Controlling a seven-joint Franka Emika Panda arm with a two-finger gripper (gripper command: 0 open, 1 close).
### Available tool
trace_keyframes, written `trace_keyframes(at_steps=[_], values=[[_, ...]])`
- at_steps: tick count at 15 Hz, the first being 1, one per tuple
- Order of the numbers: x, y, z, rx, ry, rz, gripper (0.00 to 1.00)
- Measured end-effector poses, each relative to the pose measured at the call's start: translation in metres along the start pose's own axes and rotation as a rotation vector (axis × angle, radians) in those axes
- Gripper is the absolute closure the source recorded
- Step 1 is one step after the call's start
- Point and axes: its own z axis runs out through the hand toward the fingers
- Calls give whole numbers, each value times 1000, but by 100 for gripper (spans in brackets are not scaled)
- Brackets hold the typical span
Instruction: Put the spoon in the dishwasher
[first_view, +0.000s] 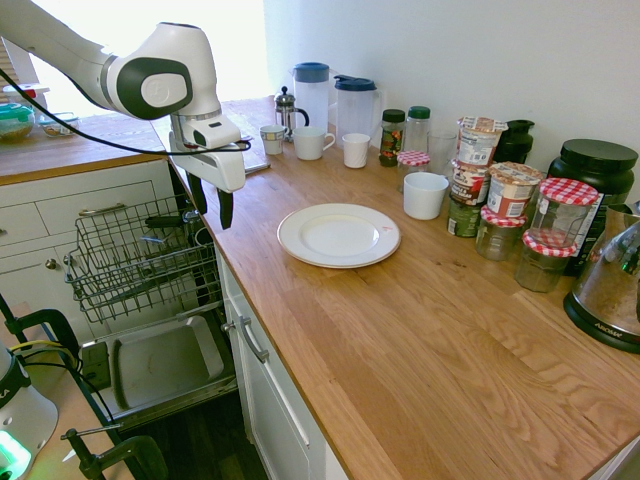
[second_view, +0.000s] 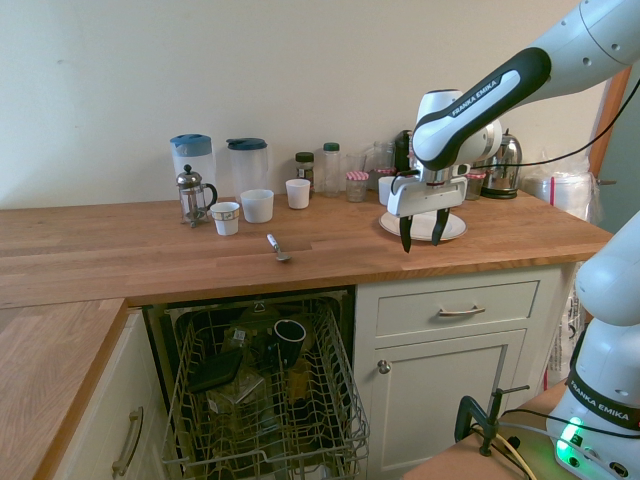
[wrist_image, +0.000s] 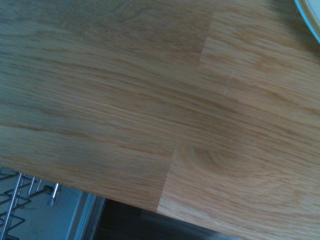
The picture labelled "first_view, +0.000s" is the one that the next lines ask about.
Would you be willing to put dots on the dark green clamp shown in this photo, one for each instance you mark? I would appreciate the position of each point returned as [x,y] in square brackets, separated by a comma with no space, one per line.
[47,320]
[135,452]

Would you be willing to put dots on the instant cup with red label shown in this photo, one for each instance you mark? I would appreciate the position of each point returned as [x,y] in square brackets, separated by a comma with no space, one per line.
[467,185]

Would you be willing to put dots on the instant cup with white label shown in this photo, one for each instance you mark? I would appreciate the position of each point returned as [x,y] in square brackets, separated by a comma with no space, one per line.
[477,142]

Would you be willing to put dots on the round metal cabinet knob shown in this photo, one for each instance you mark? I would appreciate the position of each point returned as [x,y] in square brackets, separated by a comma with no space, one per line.
[51,264]

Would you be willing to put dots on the container with red white lid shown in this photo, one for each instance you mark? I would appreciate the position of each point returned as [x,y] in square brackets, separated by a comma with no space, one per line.
[25,94]

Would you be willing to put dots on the grey dishwasher door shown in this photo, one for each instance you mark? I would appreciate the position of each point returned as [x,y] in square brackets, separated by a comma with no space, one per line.
[165,357]

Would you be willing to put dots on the stainless steel electric kettle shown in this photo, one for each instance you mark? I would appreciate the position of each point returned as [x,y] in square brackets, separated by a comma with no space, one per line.
[607,285]

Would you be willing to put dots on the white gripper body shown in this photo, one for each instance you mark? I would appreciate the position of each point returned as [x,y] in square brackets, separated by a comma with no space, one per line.
[220,167]

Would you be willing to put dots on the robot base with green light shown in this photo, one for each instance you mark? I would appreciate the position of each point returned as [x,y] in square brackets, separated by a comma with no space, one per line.
[25,425]

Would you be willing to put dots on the black shaker bottle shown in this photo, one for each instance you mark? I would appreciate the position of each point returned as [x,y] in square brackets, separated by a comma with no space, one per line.
[517,140]

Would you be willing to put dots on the large black protein tub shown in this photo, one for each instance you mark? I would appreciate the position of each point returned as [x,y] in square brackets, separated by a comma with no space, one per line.
[597,165]

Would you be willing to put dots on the small jar red checkered lid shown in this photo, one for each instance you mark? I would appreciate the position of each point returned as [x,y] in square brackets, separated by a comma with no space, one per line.
[413,160]

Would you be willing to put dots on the short pitcher with blue lid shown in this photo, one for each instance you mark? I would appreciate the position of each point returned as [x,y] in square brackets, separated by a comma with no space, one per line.
[356,112]

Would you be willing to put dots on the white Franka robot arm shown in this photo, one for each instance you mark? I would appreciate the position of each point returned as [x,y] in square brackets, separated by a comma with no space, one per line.
[165,55]

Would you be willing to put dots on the instant cup with brown lid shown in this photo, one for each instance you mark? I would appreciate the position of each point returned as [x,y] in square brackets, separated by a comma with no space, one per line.
[510,192]

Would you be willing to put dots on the small printed mug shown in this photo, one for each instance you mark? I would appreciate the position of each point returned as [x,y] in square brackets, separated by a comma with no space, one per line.
[272,140]

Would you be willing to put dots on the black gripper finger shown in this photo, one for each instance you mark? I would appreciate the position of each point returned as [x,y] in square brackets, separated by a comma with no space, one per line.
[200,197]
[226,210]

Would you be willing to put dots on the clear drinking glass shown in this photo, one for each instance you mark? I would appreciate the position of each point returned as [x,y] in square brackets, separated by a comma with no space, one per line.
[442,152]

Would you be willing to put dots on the glass french press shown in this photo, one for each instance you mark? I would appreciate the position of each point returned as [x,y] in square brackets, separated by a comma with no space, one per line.
[286,115]

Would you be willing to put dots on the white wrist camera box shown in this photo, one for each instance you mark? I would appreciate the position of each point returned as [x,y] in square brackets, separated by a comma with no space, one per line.
[212,132]

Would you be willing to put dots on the white dinner plate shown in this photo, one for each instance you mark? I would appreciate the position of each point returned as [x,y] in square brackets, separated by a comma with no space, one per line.
[339,235]

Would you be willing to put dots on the tall jar red checkered lid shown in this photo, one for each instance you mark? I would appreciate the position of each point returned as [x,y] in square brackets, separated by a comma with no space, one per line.
[562,210]

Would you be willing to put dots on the grey flat board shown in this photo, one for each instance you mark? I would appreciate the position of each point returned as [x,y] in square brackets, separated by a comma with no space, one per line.
[256,167]

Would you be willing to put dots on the green tin can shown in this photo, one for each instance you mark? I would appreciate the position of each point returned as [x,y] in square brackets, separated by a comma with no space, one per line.
[462,217]

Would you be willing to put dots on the black detergent compartment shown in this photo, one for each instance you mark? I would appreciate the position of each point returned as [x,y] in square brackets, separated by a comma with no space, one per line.
[96,365]

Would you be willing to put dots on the glass jar red checkered lid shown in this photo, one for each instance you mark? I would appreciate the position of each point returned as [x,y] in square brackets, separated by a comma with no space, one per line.
[542,267]
[500,235]

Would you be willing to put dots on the clear spice jar green lid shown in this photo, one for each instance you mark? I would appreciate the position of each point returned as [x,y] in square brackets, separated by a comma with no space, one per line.
[418,132]

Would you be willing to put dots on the tall pitcher with blue lid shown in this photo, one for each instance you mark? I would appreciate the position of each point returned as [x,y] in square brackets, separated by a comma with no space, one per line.
[311,107]

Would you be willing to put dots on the dark spice jar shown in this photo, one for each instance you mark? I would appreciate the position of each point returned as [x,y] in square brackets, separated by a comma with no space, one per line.
[391,140]

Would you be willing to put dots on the food container with teal lid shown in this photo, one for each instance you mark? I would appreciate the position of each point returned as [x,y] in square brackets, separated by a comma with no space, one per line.
[15,122]

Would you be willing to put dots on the white ribbed cup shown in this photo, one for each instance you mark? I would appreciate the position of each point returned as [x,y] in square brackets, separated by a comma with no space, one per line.
[356,151]

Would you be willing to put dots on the glass container with blue lid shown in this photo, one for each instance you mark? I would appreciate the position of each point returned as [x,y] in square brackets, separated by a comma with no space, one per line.
[57,125]

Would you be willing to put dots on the black utensil in rack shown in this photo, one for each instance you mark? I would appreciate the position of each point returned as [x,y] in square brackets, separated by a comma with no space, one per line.
[165,221]

